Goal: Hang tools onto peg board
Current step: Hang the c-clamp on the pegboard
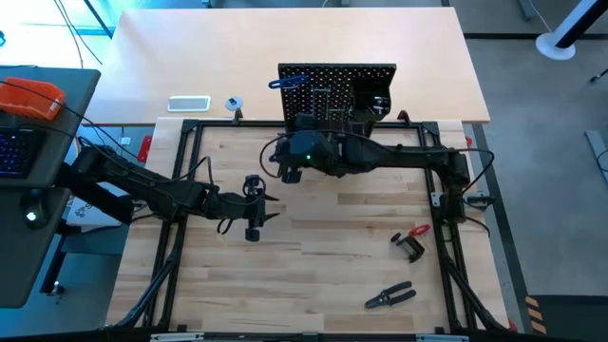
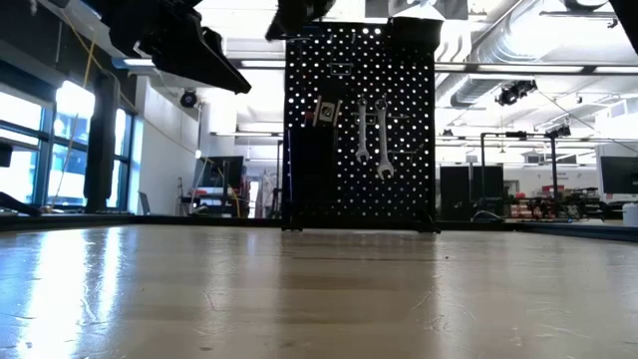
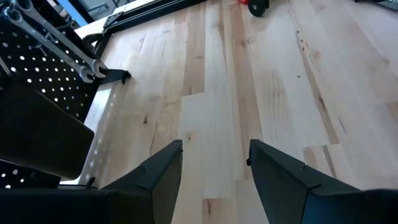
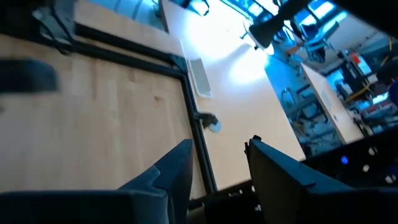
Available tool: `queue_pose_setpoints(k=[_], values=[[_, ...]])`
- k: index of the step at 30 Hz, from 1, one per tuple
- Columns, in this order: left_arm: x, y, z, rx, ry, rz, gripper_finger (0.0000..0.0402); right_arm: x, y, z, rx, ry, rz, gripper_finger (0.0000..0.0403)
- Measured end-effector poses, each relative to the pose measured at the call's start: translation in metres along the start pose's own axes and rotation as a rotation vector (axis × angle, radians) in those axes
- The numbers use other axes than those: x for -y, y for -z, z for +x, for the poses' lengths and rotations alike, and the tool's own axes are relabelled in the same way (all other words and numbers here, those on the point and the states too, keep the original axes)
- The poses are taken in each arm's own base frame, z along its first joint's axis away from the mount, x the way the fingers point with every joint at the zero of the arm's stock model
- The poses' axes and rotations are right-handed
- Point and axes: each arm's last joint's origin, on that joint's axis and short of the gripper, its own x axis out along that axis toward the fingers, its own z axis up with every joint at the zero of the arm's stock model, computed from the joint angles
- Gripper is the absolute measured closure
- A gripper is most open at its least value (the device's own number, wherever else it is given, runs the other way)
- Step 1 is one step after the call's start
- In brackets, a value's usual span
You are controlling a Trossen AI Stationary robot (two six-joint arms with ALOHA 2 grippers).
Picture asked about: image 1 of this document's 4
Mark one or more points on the white rectangular tablet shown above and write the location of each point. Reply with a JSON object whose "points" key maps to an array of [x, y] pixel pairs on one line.
{"points": [[188, 104]]}

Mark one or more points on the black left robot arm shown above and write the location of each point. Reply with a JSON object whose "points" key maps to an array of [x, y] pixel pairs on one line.
{"points": [[142, 185]]}

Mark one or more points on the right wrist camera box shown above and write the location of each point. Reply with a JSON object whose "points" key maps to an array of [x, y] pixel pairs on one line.
{"points": [[309, 149]]}

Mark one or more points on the silver double prong hook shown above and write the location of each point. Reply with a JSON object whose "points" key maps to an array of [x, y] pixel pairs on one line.
{"points": [[361, 123]]}

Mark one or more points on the white round-base stand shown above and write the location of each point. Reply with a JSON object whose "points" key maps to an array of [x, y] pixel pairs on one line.
{"points": [[555, 45]]}

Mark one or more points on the dark grey side desk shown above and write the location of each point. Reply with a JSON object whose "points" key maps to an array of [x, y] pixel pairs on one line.
{"points": [[19, 266]]}

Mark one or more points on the light wooden desk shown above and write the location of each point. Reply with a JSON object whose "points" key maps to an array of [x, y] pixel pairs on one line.
{"points": [[237, 47]]}

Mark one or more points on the black plastic bin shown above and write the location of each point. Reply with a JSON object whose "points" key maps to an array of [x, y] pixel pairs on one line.
{"points": [[370, 95]]}

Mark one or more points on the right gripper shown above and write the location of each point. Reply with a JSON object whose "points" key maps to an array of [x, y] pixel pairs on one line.
{"points": [[290, 176]]}

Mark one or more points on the black metal pegboard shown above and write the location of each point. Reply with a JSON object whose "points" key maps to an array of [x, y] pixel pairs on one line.
{"points": [[332, 81]]}

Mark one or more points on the black C-clamp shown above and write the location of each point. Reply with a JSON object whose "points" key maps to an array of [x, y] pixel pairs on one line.
{"points": [[413, 249]]}

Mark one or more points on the red table clamp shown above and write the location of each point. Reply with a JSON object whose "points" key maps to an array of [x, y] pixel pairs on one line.
{"points": [[469, 142], [145, 149]]}

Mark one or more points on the silver rectangular bracket hook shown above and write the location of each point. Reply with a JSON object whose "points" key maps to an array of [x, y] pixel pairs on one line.
{"points": [[338, 110], [319, 89]]}

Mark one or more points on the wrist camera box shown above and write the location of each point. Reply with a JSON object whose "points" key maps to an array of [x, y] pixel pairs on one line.
{"points": [[309, 149], [233, 205]]}

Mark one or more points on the black aluminium rig frame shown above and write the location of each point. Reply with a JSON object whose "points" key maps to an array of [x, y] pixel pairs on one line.
{"points": [[228, 124]]}

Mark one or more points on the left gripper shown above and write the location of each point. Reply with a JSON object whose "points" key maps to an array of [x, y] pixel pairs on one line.
{"points": [[256, 209]]}

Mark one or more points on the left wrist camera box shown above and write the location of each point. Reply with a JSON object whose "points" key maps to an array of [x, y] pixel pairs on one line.
{"points": [[233, 205]]}

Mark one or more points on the chrome socket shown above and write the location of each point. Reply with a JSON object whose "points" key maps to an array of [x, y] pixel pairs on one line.
{"points": [[380, 110], [378, 100]]}

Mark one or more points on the orange plastic case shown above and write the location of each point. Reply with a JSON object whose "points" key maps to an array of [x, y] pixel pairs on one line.
{"points": [[28, 100]]}

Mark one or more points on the black backlit keyboard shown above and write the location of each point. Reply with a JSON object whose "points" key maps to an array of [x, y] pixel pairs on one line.
{"points": [[16, 152]]}

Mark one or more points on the blue-white tape roll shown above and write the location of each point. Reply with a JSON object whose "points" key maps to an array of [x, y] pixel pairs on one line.
{"points": [[234, 103]]}

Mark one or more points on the silver metal plate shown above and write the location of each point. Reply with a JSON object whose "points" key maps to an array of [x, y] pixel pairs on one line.
{"points": [[178, 337], [442, 338]]}

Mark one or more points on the white paper sheet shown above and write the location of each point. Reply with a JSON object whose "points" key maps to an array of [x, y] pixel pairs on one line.
{"points": [[83, 211]]}

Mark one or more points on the black computer mouse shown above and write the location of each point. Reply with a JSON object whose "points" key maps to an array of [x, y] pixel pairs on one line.
{"points": [[33, 209]]}

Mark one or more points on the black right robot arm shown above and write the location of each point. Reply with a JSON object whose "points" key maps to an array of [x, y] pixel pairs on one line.
{"points": [[404, 154]]}

